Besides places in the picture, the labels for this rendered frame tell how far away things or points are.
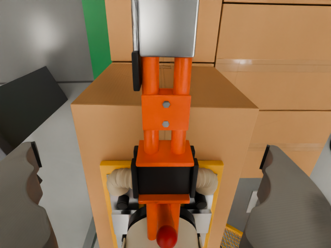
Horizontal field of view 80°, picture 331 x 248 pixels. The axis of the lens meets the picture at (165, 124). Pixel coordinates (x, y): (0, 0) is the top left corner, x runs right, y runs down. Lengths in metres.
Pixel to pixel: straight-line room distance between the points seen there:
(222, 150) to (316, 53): 0.63
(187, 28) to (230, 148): 0.34
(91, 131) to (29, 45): 1.15
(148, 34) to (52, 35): 1.27
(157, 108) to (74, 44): 1.21
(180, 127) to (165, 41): 0.11
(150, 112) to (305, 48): 0.79
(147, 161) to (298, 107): 0.86
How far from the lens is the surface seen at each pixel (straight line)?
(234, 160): 0.53
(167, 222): 0.26
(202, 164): 0.48
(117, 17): 0.80
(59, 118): 1.66
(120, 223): 0.58
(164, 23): 0.23
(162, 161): 0.28
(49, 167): 1.97
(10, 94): 1.21
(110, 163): 0.49
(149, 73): 0.24
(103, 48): 1.38
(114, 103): 0.44
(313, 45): 0.98
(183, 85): 0.25
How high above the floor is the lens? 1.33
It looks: 61 degrees down
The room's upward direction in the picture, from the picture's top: 176 degrees clockwise
